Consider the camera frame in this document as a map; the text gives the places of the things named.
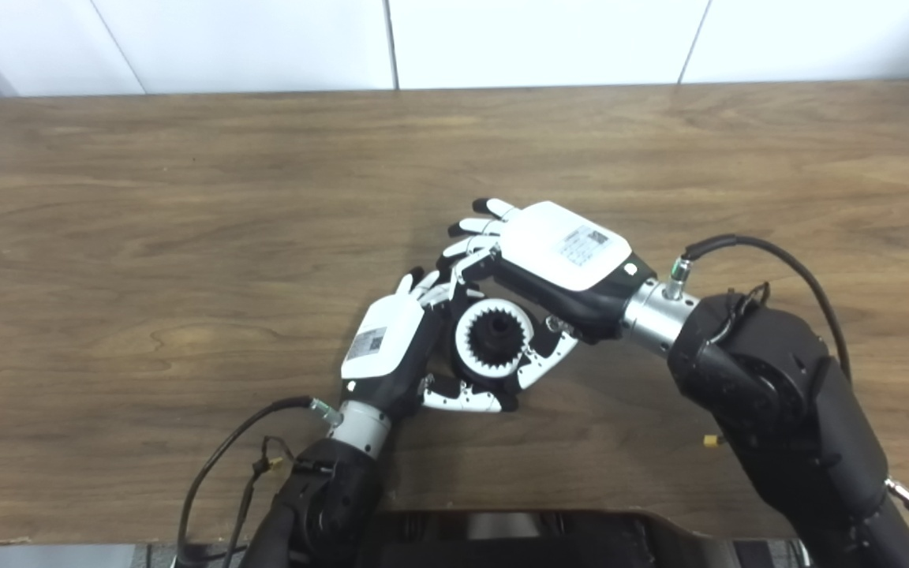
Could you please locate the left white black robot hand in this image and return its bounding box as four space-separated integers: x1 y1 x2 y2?
340 268 518 415

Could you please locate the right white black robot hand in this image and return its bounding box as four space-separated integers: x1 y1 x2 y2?
439 197 658 391

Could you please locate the white ring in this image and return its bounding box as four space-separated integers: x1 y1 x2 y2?
454 298 536 381

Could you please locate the round black part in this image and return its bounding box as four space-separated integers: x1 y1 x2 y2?
439 284 538 395

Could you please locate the thin black left arm wire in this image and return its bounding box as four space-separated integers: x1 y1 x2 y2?
222 436 295 553

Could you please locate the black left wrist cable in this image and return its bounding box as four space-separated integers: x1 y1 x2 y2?
174 396 342 568

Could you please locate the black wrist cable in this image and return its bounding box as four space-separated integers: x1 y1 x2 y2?
664 234 852 379
174 396 342 568

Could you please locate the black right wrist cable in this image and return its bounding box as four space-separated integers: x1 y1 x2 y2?
664 234 852 379

